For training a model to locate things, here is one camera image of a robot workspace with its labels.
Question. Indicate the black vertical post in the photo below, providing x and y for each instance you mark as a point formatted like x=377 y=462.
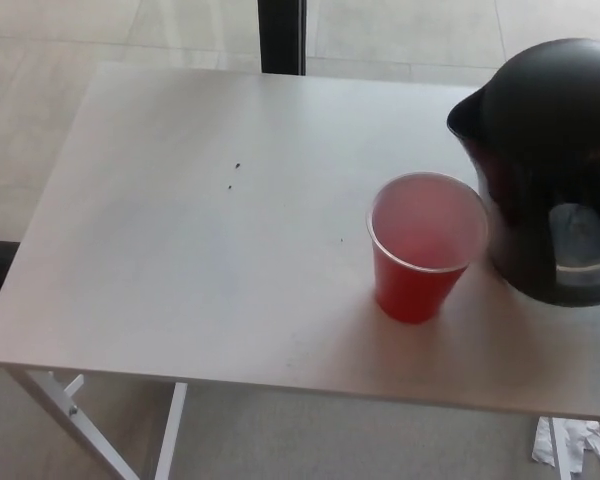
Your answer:
x=281 y=35

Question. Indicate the black electric kettle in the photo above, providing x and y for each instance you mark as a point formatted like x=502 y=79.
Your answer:
x=530 y=125

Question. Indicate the crumpled white paper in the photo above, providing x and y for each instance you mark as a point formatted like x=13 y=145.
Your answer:
x=587 y=445

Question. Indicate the white metal table leg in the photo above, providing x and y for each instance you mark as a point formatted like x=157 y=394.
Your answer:
x=558 y=450

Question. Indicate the red plastic cup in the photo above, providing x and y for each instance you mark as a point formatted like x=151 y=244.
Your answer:
x=410 y=295

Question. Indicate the white metal table leg frame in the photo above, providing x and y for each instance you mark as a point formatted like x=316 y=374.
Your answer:
x=57 y=405

